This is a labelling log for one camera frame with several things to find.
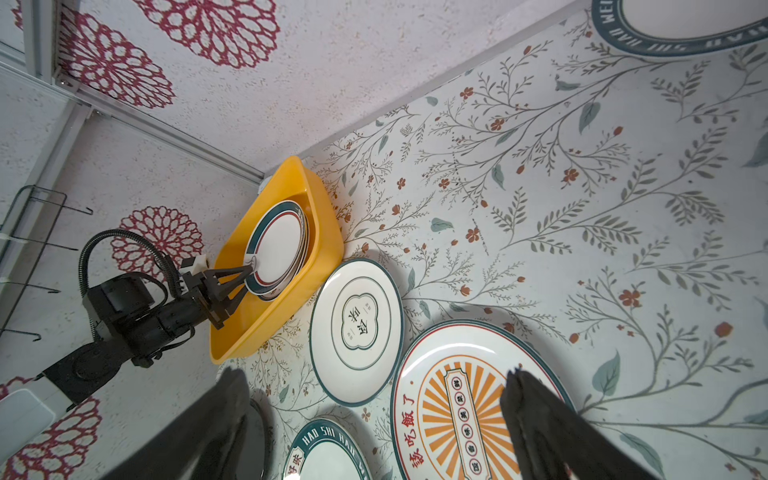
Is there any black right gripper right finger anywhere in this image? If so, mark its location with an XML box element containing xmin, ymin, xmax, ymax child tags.
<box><xmin>500</xmin><ymin>370</ymin><xmax>653</xmax><ymax>479</ymax></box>

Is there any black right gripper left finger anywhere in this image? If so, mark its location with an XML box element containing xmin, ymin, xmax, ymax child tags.
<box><xmin>105</xmin><ymin>368</ymin><xmax>250</xmax><ymax>479</ymax></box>

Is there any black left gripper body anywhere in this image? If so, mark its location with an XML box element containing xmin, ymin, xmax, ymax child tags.
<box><xmin>167</xmin><ymin>272</ymin><xmax>219</xmax><ymax>327</ymax></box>

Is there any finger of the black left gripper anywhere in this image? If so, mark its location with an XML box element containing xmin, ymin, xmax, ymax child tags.
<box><xmin>202</xmin><ymin>265</ymin><xmax>253</xmax><ymax>294</ymax></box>
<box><xmin>207</xmin><ymin>282</ymin><xmax>249</xmax><ymax>329</ymax></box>

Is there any green-rim red-line plate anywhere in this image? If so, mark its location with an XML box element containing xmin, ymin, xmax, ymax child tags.
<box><xmin>243</xmin><ymin>199</ymin><xmax>311</xmax><ymax>297</ymax></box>

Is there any large orange sunburst plate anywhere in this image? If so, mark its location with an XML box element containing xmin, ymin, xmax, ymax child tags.
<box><xmin>390</xmin><ymin>319</ymin><xmax>572</xmax><ymax>479</ymax></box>

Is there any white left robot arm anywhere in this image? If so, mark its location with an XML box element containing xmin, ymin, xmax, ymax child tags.
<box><xmin>1</xmin><ymin>266</ymin><xmax>253</xmax><ymax>460</ymax></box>

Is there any yellow plastic bin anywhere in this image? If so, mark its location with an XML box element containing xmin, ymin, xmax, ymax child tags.
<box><xmin>209</xmin><ymin>156</ymin><xmax>344</xmax><ymax>365</ymax></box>

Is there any black plate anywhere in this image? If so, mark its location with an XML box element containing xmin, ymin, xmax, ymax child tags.
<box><xmin>235</xmin><ymin>400</ymin><xmax>269</xmax><ymax>480</ymax></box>

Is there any large green-rim lettered plate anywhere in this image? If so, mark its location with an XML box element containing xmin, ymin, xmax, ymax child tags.
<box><xmin>281</xmin><ymin>418</ymin><xmax>372</xmax><ymax>480</ymax></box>

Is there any large white clover-emblem plate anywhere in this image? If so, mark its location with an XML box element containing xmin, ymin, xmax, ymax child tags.
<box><xmin>309</xmin><ymin>258</ymin><xmax>405</xmax><ymax>407</ymax></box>

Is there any small green-rim lettered plate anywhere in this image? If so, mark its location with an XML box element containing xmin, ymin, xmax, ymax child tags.
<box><xmin>591</xmin><ymin>0</ymin><xmax>767</xmax><ymax>58</ymax></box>

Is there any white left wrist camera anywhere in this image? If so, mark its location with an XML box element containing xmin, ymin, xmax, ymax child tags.
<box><xmin>179</xmin><ymin>254</ymin><xmax>210</xmax><ymax>275</ymax></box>

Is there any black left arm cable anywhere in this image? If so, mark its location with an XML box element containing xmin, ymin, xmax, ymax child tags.
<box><xmin>77</xmin><ymin>229</ymin><xmax>184</xmax><ymax>301</ymax></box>

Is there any black wire wall rack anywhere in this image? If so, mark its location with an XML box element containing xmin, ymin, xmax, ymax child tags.
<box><xmin>1</xmin><ymin>185</ymin><xmax>93</xmax><ymax>342</ymax></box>

